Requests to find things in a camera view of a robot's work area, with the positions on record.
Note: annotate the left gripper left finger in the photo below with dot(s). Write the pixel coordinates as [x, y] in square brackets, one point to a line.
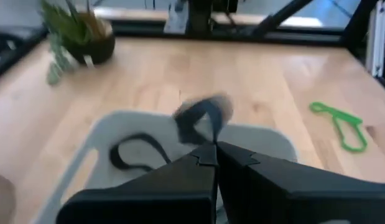
[148, 199]

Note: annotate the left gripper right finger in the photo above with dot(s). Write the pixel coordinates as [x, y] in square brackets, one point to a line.
[304, 199]

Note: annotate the black rubber band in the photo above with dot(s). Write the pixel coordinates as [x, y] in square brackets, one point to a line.
[116, 158]
[187, 119]

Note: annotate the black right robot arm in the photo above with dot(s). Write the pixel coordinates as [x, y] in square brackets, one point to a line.
[200, 15]

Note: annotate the white plastic bin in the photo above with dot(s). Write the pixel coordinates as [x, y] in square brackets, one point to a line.
[133, 124]

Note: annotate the potted succulent plant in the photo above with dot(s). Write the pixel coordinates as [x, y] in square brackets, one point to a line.
[92, 49]

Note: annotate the white aluminium bar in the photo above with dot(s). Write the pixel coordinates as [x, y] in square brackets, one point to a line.
[377, 37]

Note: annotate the black metal table frame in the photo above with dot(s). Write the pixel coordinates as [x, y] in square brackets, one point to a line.
[288, 36]

